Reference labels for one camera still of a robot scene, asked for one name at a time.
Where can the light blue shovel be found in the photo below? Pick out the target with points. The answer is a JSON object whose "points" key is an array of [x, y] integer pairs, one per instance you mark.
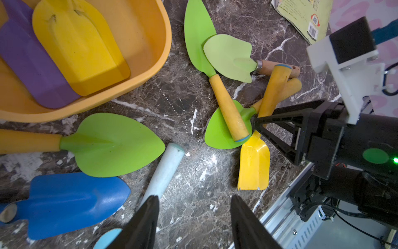
{"points": [[159, 182]]}

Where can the pale green shovel wooden handle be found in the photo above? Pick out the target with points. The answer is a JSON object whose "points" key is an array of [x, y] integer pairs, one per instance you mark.
{"points": [[231, 57]]}

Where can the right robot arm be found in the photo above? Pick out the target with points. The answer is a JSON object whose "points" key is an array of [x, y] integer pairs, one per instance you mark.
{"points": [[375, 196]]}

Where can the purple shovel pink handle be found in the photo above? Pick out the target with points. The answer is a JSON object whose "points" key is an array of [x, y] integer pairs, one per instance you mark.
{"points": [[24, 54]]}

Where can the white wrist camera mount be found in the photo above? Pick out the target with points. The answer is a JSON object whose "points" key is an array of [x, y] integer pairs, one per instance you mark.
{"points": [[347, 54]]}

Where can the blue shovel wooden handle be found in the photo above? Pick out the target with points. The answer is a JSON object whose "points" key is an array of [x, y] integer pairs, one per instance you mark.
{"points": [[61, 203]]}

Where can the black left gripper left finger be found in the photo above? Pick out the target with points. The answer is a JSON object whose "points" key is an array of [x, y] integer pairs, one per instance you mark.
{"points": [[140, 231]]}

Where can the round green trowel yellow handle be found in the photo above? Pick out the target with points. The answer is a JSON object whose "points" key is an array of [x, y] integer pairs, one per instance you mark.
{"points": [[217, 134]]}

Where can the green pointed trowel yellow handle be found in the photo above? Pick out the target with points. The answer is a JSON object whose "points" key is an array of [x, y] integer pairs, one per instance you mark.
{"points": [[104, 145]]}

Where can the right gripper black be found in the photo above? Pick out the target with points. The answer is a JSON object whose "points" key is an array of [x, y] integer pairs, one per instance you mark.
{"points": [[322, 135]]}

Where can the yellow plastic storage box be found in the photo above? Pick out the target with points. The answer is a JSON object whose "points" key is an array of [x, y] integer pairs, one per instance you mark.
{"points": [[143, 33]]}

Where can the yellow green booklet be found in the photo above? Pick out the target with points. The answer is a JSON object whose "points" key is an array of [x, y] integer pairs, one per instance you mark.
{"points": [[309, 17]]}

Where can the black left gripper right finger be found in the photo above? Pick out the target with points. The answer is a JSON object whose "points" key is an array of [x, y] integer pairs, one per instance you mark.
{"points": [[248, 232]]}

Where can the small yellow shovel yellow handle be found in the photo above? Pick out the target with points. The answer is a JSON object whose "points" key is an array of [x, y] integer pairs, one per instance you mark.
{"points": [[255, 154]]}

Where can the narrow green trowel yellow handle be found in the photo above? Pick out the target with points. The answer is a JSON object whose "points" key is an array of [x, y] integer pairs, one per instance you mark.
{"points": [[198, 28]]}

